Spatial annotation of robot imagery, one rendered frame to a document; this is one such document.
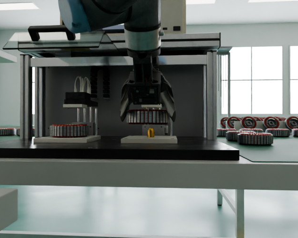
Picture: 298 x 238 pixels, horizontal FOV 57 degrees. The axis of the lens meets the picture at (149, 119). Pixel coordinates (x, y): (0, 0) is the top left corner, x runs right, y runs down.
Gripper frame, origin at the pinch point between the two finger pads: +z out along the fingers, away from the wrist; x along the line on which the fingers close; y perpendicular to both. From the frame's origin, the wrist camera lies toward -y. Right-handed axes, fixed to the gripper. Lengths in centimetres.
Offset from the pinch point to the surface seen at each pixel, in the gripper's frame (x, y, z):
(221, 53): 84, -362, 121
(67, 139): -22.0, 2.4, 5.3
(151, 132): 0.2, -3.9, 7.6
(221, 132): 31, -51, 43
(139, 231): -17, -63, 145
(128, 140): -5.2, 2.4, 5.4
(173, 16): 6.7, -37.3, -16.3
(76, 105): -22.9, -11.2, 2.7
